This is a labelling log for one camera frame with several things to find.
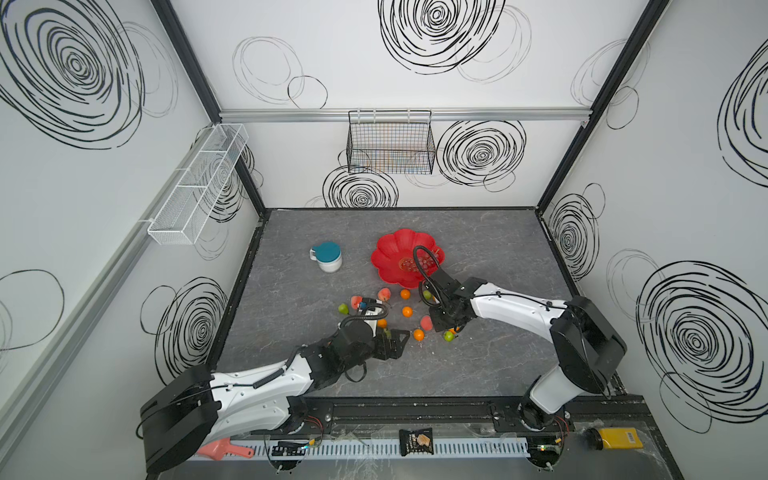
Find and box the purple fake grape bunch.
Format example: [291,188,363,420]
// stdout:
[398,255,437,273]

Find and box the black snack packet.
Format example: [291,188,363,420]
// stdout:
[398,428,435,457]

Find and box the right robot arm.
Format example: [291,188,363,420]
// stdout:
[418,277,627,431]

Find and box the black wire basket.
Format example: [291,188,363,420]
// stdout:
[345,109,437,175]

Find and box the yellow black-capped container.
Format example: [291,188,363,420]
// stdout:
[585,427,644,450]

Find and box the white slotted cable duct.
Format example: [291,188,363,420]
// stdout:
[223,437,530,461]

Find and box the red flower-shaped fruit bowl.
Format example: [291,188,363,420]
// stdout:
[370,228,445,289]

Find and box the white mesh wall shelf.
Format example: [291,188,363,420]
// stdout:
[147,123,248,246]

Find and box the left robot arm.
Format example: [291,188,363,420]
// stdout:
[138,320,410,475]

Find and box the white mug with teal lid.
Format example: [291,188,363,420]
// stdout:
[309,242,343,273]

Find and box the pink plastic scoop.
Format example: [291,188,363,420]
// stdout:
[196,438,255,461]

